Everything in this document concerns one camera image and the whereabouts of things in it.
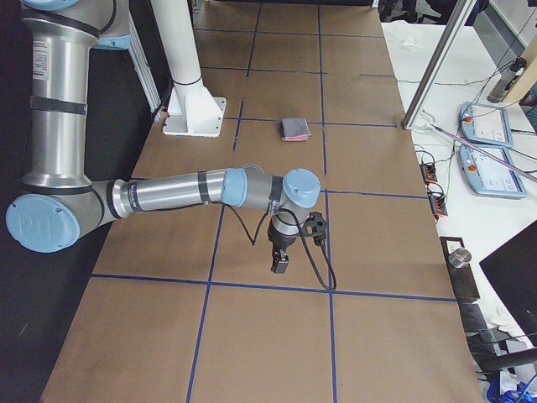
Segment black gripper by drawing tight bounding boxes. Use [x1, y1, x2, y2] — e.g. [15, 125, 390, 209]
[268, 233, 296, 274]

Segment far blue teach pendant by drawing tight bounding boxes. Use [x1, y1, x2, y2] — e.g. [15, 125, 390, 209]
[459, 102, 514, 148]

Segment pink grey microfibre towel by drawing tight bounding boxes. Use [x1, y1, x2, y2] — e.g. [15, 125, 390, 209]
[281, 118, 310, 142]

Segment near blue teach pendant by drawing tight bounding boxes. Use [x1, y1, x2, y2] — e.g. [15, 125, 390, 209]
[458, 145, 527, 199]

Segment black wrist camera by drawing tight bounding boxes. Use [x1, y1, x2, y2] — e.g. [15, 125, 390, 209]
[303, 212, 327, 248]

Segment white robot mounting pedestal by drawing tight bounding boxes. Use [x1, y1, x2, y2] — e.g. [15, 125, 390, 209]
[151, 0, 227, 138]

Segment black computer monitor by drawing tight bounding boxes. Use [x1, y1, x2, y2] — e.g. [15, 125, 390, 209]
[480, 222, 536, 342]

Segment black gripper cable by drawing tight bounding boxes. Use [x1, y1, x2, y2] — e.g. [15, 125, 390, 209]
[229, 203, 338, 291]

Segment metal reacher grabber tool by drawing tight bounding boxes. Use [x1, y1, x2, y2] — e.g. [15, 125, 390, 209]
[420, 109, 536, 183]

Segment crumpled white tissue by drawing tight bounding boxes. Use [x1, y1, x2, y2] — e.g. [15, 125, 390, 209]
[399, 36, 422, 51]

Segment blue teach pendant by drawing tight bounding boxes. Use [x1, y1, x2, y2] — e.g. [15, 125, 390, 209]
[459, 102, 514, 148]
[458, 145, 527, 199]

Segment black orange connector box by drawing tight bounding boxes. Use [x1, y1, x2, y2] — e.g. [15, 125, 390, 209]
[420, 162, 438, 185]
[427, 189, 448, 219]

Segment aluminium frame post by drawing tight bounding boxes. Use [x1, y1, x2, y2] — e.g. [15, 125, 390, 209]
[401, 0, 488, 129]

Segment silver metal cylinder weight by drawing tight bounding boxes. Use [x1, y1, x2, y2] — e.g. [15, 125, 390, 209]
[447, 248, 472, 269]

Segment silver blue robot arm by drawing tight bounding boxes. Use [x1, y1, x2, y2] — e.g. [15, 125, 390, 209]
[1, 1, 163, 276]

